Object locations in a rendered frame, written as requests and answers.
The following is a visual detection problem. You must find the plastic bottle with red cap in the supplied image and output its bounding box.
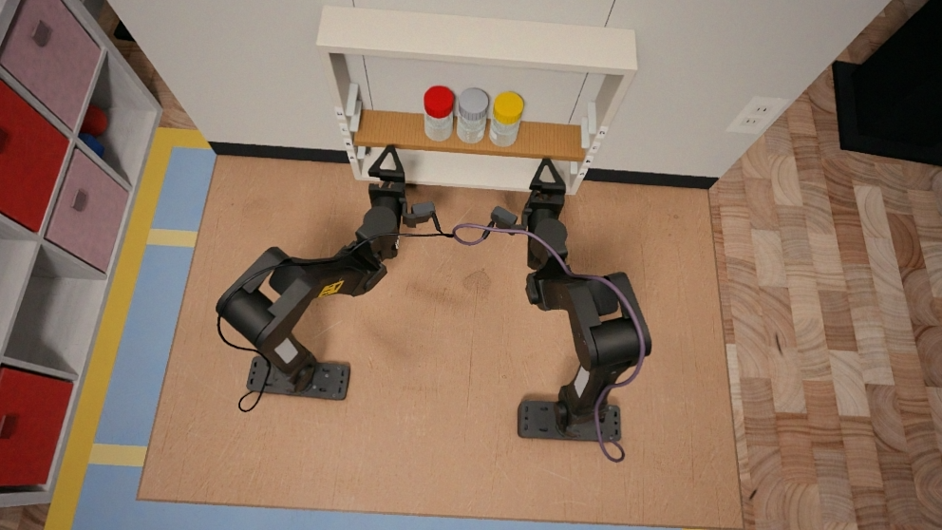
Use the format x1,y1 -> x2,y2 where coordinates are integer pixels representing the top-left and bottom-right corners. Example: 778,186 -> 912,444
424,85 -> 453,142

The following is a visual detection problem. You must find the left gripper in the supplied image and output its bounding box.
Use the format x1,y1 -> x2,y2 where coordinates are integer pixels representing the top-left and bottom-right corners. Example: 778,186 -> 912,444
368,145 -> 430,230

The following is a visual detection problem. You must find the white wall rack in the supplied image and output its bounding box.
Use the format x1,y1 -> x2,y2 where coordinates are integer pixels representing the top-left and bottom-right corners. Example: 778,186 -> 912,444
316,5 -> 637,195

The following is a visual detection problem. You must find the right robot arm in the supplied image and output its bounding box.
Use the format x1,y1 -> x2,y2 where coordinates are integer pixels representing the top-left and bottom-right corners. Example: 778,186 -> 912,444
520,218 -> 651,442

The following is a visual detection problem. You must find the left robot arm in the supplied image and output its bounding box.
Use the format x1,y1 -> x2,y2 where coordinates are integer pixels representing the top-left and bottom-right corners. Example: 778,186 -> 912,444
216,206 -> 400,400

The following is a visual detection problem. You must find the glass bottle with grey cap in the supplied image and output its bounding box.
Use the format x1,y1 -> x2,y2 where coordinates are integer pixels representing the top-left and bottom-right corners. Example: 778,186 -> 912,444
457,88 -> 488,143

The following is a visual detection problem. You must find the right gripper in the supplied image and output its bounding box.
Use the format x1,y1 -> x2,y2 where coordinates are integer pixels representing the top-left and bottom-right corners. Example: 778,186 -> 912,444
496,158 -> 566,234

